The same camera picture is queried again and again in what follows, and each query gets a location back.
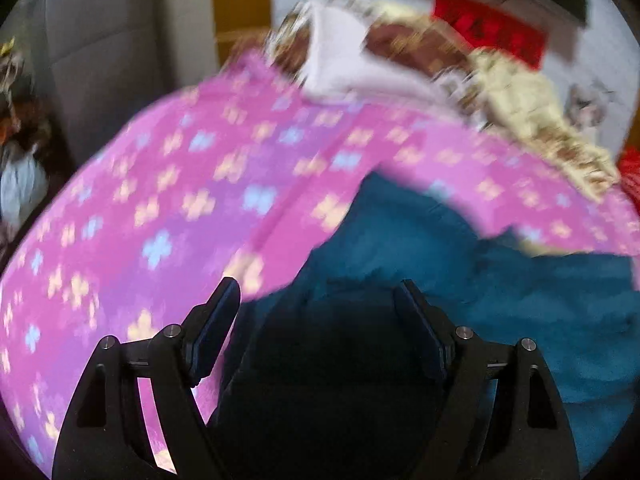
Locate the brown patterned quilt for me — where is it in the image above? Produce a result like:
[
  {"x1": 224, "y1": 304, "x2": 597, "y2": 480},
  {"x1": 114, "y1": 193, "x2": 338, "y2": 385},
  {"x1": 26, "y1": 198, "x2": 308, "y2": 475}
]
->
[{"x1": 267, "y1": 0, "x2": 622, "y2": 203}]

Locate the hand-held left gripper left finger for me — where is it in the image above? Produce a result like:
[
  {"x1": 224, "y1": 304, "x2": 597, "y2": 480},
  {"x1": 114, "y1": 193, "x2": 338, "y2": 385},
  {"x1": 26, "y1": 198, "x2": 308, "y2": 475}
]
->
[{"x1": 52, "y1": 277, "x2": 242, "y2": 480}]

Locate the pink floral bed sheet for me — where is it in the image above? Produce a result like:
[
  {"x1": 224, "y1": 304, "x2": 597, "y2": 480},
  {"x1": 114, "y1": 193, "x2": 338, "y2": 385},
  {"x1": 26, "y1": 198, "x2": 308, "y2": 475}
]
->
[{"x1": 0, "y1": 52, "x2": 640, "y2": 480}]

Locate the red wall poster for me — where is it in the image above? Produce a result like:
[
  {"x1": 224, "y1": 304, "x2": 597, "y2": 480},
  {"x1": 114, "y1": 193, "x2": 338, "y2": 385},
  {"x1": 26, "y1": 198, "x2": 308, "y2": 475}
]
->
[{"x1": 431, "y1": 0, "x2": 549, "y2": 72}]

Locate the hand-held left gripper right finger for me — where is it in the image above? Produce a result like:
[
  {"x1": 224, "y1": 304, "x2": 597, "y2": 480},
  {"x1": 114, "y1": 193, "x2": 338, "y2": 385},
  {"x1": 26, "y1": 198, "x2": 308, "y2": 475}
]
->
[{"x1": 392, "y1": 280, "x2": 581, "y2": 480}]

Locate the teal puffer jacket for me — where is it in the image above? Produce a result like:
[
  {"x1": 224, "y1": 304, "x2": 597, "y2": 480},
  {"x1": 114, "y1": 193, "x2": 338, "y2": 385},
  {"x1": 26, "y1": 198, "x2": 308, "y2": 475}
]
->
[{"x1": 207, "y1": 172, "x2": 640, "y2": 480}]

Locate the yellow wooden door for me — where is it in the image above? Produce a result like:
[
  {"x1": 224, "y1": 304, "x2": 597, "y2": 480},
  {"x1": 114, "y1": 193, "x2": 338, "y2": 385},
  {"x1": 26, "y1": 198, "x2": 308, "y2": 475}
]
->
[{"x1": 210, "y1": 0, "x2": 275, "y2": 63}]

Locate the grey wardrobe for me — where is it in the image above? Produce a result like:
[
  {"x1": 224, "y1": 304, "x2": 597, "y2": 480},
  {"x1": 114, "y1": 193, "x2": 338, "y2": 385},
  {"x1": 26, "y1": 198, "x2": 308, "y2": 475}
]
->
[{"x1": 27, "y1": 0, "x2": 213, "y2": 163}]

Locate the beige pillow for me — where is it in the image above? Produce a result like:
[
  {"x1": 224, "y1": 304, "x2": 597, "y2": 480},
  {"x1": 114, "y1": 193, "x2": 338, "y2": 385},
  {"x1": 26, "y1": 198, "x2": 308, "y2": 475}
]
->
[{"x1": 299, "y1": 2, "x2": 453, "y2": 106}]

